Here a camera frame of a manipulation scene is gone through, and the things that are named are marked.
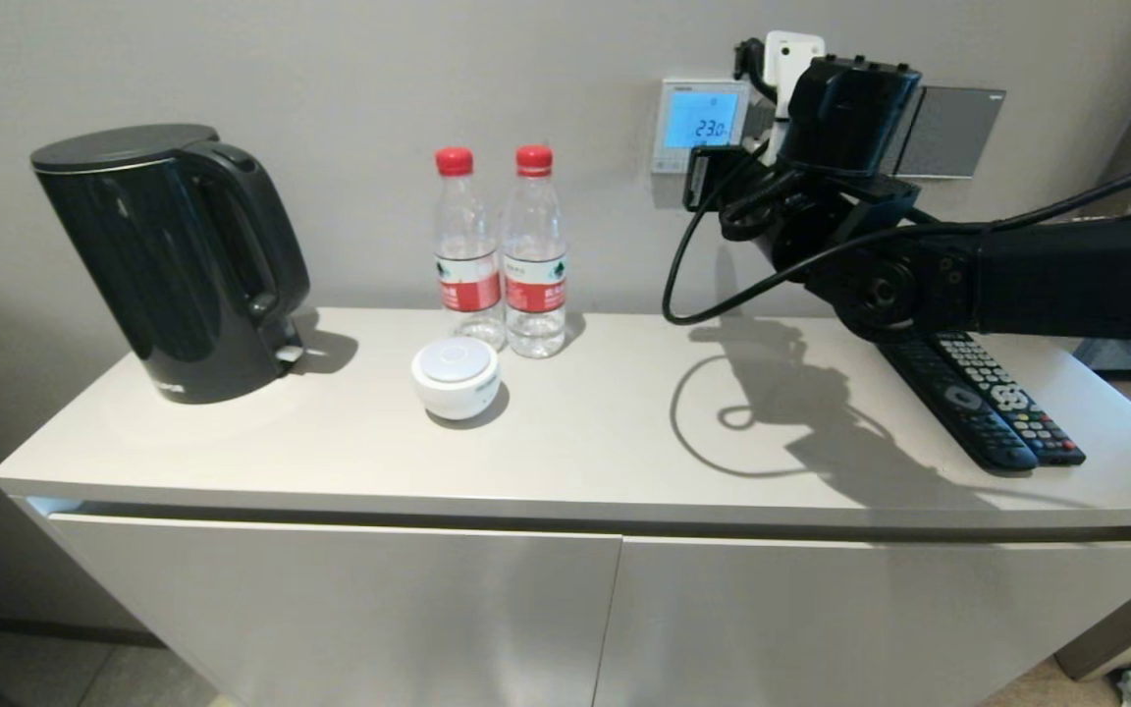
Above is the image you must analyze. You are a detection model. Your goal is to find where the black remote control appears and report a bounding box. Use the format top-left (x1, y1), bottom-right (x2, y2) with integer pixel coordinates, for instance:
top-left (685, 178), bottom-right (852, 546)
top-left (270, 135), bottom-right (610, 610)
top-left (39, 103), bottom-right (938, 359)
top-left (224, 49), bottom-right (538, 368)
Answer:
top-left (934, 332), bottom-right (1087, 467)
top-left (878, 339), bottom-right (1040, 472)

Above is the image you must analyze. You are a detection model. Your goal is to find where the grey single switch panel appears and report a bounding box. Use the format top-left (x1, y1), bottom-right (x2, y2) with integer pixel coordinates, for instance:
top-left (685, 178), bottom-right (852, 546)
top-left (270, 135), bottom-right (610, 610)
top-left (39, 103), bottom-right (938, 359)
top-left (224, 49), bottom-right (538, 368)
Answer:
top-left (894, 85), bottom-right (1007, 181)

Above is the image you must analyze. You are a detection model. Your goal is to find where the wall thermostat blue display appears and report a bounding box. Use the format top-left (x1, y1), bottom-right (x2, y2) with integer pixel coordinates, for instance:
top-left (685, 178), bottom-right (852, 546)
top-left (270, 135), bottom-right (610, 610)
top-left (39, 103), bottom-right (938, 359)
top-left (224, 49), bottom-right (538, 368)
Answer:
top-left (652, 78), bottom-right (753, 176)

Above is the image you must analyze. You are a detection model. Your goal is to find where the grey three-rocker switch panel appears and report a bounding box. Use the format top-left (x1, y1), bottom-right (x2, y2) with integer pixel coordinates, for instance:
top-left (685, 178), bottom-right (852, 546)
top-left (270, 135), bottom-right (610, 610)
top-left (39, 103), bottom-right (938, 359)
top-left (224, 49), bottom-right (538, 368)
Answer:
top-left (748, 82), bottom-right (775, 150)

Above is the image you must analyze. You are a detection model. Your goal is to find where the white round puck device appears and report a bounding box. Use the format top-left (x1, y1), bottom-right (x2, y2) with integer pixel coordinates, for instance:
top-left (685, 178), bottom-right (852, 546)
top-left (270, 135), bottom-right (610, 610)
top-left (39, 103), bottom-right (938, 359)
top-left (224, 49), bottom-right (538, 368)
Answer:
top-left (410, 337), bottom-right (503, 422)

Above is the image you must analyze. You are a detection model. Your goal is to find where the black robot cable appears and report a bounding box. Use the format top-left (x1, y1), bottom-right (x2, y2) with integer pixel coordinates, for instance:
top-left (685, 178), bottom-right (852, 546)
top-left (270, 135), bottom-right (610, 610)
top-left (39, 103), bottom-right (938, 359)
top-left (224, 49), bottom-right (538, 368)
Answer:
top-left (662, 147), bottom-right (1131, 327)

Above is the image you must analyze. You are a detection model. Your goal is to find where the grey cabinet door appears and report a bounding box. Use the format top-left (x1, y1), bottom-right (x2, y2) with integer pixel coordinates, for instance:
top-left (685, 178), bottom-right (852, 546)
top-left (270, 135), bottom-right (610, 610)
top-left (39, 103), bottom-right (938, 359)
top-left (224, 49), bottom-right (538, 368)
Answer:
top-left (48, 513), bottom-right (622, 707)
top-left (593, 535), bottom-right (1131, 707)

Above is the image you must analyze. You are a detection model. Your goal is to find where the grey sideboard cabinet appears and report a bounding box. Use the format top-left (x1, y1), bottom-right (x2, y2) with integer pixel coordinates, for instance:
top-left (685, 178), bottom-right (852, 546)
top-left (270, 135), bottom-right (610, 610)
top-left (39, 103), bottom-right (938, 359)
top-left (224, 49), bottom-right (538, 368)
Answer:
top-left (0, 307), bottom-right (1131, 707)

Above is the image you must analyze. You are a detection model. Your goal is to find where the dark brown baseboard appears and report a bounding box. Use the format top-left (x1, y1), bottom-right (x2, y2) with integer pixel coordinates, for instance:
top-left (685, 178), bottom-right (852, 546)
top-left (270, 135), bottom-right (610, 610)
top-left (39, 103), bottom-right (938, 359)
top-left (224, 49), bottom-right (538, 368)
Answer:
top-left (0, 611), bottom-right (169, 649)

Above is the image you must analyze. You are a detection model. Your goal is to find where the red-capped water bottle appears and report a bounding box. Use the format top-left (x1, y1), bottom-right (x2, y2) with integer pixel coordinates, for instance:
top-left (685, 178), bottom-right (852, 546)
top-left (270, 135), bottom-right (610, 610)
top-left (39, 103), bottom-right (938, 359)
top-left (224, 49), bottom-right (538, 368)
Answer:
top-left (500, 144), bottom-right (568, 359)
top-left (431, 146), bottom-right (508, 352)

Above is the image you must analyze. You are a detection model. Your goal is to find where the black electric kettle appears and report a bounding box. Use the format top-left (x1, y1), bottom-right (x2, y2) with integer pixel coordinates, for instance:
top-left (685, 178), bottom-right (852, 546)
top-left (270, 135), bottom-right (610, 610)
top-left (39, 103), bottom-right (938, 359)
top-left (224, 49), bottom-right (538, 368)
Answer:
top-left (30, 123), bottom-right (311, 406)

